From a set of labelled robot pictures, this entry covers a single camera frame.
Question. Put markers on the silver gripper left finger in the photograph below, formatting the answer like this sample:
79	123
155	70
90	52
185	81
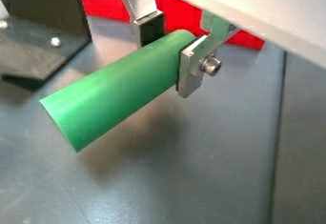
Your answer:
147	20

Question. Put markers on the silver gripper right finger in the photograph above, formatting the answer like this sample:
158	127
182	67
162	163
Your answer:
197	57

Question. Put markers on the green cylinder peg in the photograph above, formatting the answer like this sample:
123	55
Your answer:
92	105

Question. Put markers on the red shape sorter box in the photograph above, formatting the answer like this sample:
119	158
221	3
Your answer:
182	17

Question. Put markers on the black curved cradle stand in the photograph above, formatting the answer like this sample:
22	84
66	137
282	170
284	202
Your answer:
43	32

